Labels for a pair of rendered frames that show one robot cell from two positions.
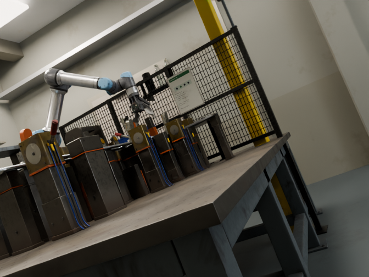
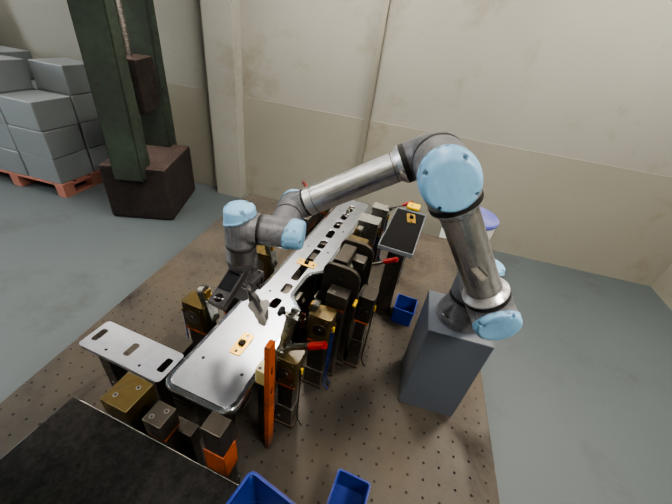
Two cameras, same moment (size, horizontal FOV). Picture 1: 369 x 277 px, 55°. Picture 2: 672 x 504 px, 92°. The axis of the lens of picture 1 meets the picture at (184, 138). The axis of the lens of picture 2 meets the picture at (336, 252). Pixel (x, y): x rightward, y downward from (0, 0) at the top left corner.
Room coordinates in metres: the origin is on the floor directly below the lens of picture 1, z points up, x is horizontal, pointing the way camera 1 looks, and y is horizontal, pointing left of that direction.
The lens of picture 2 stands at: (2.93, 0.32, 1.83)
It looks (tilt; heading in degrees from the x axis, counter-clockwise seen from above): 35 degrees down; 170
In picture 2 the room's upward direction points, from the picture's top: 9 degrees clockwise
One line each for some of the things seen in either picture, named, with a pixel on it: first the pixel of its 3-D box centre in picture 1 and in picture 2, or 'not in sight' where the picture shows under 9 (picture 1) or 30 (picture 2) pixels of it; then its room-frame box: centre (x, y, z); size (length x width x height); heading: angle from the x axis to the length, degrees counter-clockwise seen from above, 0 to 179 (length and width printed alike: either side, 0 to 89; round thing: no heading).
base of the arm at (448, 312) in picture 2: not in sight; (464, 305); (2.22, 0.88, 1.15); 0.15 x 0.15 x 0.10
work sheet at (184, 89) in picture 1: (185, 90); not in sight; (2.71, -0.15, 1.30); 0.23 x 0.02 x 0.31; 64
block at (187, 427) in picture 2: not in sight; (183, 449); (2.49, 0.06, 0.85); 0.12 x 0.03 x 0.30; 64
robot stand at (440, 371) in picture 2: not in sight; (440, 354); (2.22, 0.88, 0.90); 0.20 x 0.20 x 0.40; 71
